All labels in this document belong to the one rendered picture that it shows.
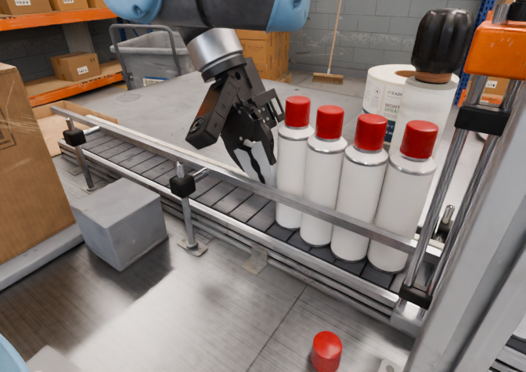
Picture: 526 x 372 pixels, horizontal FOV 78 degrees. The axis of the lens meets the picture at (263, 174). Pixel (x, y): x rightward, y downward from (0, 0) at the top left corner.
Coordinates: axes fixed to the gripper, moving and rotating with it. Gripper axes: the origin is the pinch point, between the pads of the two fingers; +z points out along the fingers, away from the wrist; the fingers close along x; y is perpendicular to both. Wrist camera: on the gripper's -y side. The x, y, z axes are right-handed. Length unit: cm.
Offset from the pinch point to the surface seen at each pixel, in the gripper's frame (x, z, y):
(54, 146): 63, -25, -3
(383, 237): -17.6, 7.4, -3.9
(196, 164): 8.7, -7.9, -3.9
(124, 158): 34.9, -13.7, -1.4
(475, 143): -20, 18, 51
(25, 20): 313, -171, 115
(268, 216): 2.5, 4.9, -0.2
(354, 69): 157, 5, 422
